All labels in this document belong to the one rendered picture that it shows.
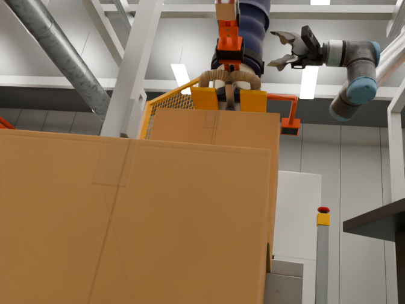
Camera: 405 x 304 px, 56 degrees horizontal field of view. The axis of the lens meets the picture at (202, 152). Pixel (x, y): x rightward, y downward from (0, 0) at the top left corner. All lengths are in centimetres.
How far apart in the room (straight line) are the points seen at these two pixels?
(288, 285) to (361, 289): 914
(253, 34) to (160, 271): 137
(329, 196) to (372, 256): 186
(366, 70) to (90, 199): 104
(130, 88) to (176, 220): 263
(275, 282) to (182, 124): 82
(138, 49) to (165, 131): 210
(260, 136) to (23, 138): 74
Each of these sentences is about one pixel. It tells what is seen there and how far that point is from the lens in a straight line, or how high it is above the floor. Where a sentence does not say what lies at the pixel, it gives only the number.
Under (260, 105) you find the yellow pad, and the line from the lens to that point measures 148.
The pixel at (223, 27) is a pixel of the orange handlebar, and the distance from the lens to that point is 133.
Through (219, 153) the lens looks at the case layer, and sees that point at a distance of 48.
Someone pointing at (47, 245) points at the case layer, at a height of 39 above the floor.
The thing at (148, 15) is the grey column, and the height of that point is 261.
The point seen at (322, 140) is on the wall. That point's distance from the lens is 1185.
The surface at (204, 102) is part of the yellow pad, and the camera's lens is 150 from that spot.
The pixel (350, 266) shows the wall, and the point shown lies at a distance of 1084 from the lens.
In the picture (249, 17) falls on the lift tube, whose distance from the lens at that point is 175.
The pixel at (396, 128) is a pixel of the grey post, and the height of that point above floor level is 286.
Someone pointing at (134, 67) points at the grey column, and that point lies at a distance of 317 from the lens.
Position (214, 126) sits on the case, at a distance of 118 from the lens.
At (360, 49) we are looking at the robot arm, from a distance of 140.
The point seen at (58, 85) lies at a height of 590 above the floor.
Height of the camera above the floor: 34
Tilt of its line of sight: 23 degrees up
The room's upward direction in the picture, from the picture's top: 10 degrees clockwise
